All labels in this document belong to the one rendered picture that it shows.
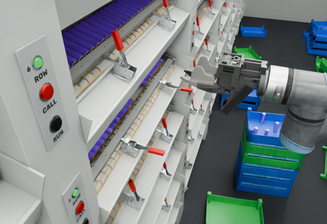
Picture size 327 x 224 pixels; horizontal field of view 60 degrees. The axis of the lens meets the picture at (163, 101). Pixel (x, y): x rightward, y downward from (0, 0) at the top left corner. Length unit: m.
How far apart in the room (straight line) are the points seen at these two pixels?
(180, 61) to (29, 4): 0.74
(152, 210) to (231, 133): 1.29
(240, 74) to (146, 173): 0.40
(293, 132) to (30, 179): 0.62
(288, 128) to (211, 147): 1.32
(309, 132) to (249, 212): 1.05
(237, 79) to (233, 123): 1.60
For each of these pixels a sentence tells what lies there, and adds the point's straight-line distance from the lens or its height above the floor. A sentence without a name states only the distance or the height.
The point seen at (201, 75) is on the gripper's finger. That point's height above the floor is 1.07.
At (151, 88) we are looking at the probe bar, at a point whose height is 1.00.
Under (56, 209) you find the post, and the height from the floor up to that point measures 1.11.
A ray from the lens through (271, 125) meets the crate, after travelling 1.70.
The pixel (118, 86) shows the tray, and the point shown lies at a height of 1.16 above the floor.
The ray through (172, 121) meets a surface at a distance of 1.05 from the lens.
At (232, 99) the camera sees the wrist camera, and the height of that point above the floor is 1.00.
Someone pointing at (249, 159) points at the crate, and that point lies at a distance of 1.65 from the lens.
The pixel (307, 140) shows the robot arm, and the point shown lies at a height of 0.94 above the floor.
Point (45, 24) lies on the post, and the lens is 0.31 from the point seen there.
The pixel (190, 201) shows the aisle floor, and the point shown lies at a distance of 1.76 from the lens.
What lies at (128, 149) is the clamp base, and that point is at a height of 0.97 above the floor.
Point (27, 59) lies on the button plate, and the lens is 0.29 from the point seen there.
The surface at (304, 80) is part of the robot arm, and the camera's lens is 0.72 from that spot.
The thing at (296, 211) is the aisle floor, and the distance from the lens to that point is 1.87.
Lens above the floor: 1.43
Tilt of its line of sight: 35 degrees down
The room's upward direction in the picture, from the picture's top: straight up
